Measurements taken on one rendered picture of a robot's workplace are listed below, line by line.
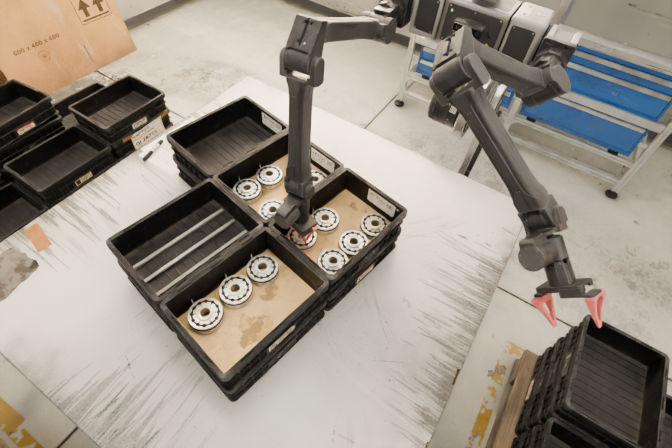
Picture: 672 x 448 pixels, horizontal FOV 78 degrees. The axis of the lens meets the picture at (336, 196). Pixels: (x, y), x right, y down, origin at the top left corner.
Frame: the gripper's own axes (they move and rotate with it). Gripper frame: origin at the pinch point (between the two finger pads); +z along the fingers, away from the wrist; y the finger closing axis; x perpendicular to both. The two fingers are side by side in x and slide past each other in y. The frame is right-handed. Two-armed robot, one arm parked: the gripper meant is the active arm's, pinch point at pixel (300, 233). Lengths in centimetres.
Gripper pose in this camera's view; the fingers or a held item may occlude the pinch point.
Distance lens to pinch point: 144.9
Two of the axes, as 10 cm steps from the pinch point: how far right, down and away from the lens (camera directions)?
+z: -0.7, 6.4, 7.6
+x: 7.4, -4.8, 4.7
